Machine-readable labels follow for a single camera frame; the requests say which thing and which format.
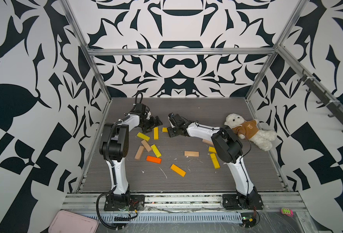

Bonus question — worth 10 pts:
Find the amber orange block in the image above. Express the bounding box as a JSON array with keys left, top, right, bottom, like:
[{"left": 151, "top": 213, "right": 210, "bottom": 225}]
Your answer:
[{"left": 170, "top": 164, "right": 186, "bottom": 177}]

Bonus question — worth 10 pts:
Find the yellow block right long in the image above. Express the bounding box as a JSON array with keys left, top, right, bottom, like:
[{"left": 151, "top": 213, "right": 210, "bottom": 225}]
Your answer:
[{"left": 210, "top": 153, "right": 220, "bottom": 169}]

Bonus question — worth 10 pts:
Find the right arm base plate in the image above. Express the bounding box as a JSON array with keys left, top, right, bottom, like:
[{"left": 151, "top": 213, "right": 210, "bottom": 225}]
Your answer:
[{"left": 222, "top": 190, "right": 263, "bottom": 210}]

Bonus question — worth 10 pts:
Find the grey hook rail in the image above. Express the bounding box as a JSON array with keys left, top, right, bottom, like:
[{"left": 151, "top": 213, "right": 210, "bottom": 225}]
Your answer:
[{"left": 297, "top": 69, "right": 343, "bottom": 133}]

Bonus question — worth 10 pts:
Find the aluminium front rail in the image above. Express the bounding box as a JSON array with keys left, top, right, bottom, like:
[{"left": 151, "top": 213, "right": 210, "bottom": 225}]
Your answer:
[{"left": 61, "top": 192, "right": 307, "bottom": 212}]

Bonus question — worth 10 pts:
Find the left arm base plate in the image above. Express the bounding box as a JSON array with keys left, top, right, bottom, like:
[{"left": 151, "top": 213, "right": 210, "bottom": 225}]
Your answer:
[{"left": 104, "top": 194, "right": 145, "bottom": 211}]

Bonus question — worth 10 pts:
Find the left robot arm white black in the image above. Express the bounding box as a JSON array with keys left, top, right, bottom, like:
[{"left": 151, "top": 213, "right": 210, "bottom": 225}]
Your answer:
[{"left": 99, "top": 93, "right": 162, "bottom": 204}]

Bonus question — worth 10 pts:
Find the natural wood block centre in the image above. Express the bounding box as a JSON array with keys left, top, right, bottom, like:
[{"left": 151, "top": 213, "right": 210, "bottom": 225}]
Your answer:
[{"left": 184, "top": 151, "right": 199, "bottom": 157}]

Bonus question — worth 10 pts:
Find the pink green small gadget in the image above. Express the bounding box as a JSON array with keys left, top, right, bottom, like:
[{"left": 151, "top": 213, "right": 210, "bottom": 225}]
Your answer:
[{"left": 281, "top": 208, "right": 293, "bottom": 216}]

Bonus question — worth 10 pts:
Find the natural wood block tilted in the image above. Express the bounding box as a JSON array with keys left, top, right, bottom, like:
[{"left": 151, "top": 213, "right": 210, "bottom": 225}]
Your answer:
[{"left": 141, "top": 140, "right": 152, "bottom": 152}]

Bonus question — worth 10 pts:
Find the natural wood block right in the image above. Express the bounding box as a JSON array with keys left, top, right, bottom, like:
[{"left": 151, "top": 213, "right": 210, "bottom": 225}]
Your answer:
[{"left": 202, "top": 139, "right": 214, "bottom": 146}]

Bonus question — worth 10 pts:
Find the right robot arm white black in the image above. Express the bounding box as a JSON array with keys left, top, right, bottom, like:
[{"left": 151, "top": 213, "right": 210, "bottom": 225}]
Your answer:
[{"left": 168, "top": 113, "right": 257, "bottom": 203}]

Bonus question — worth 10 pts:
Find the red orange block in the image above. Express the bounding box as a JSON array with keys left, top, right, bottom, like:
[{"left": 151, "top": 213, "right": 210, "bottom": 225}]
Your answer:
[{"left": 146, "top": 156, "right": 162, "bottom": 164}]

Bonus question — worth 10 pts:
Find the pink tray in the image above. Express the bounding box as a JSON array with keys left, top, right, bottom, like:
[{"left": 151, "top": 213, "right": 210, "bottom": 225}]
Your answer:
[{"left": 48, "top": 210, "right": 99, "bottom": 233}]

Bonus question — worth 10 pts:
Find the green circuit board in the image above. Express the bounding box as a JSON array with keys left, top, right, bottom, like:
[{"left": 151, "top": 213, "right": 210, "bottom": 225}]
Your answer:
[{"left": 240, "top": 213, "right": 258, "bottom": 229}]

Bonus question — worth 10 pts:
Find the natural wood block left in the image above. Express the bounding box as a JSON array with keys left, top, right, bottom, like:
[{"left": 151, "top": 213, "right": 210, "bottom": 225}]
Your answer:
[{"left": 134, "top": 146, "right": 144, "bottom": 160}]

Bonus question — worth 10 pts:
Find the white teddy bear brown shirt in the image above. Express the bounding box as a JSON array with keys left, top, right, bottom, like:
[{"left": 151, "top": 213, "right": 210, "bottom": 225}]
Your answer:
[{"left": 224, "top": 114, "right": 277, "bottom": 151}]

